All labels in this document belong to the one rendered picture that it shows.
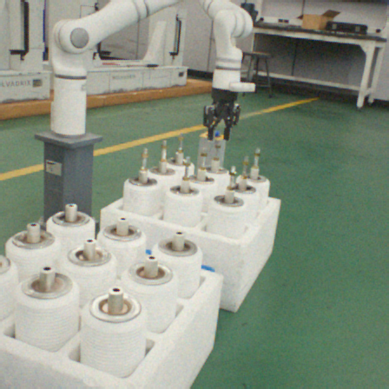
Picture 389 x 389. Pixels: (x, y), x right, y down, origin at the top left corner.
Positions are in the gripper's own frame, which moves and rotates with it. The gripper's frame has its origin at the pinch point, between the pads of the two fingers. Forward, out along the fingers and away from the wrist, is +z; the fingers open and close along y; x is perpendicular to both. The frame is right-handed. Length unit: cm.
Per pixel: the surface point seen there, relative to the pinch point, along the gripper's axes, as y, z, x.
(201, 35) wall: -393, -19, -380
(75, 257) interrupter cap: 64, 10, 25
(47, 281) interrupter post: 73, 9, 31
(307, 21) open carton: -386, -48, -215
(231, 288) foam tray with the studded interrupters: 22.4, 28.9, 28.2
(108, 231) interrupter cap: 53, 10, 19
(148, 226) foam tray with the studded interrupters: 31.2, 18.3, 6.9
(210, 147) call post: -9.9, 6.9, -11.5
